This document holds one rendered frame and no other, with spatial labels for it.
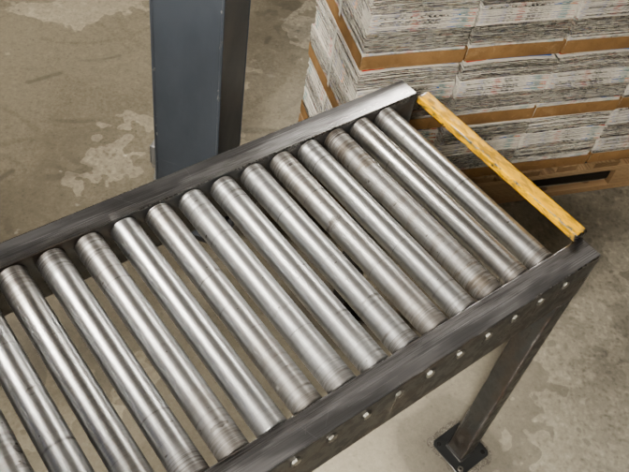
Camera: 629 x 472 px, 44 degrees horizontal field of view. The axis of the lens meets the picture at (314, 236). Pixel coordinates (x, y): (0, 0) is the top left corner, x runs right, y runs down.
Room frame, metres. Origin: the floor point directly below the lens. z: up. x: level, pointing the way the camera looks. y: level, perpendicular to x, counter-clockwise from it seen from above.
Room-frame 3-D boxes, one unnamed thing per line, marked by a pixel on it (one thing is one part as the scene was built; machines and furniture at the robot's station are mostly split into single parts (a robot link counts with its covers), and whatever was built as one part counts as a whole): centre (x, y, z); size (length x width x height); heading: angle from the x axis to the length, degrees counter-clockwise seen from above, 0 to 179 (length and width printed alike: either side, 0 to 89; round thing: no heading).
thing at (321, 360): (0.77, 0.07, 0.77); 0.47 x 0.05 x 0.05; 45
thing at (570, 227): (1.14, -0.32, 0.81); 0.43 x 0.03 x 0.02; 45
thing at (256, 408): (0.67, 0.16, 0.77); 0.47 x 0.05 x 0.05; 45
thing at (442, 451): (0.96, -0.47, 0.01); 0.14 x 0.13 x 0.01; 45
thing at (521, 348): (0.96, -0.47, 0.34); 0.06 x 0.06 x 0.68; 45
